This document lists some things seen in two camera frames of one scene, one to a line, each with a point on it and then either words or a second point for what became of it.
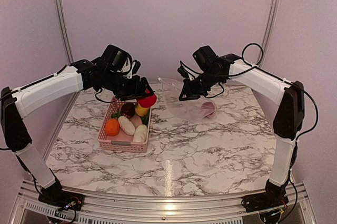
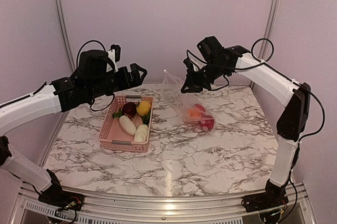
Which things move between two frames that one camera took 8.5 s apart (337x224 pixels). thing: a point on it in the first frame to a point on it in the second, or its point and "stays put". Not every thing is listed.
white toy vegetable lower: x=140 y=134 stays put
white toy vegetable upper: x=126 y=125 stays put
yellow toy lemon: x=140 y=110 stays put
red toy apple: x=147 y=101 to x=206 y=122
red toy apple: x=207 y=109 to x=200 y=107
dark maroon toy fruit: x=128 y=109 stays put
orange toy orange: x=112 y=127 to x=195 y=113
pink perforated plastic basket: x=122 y=142 stays put
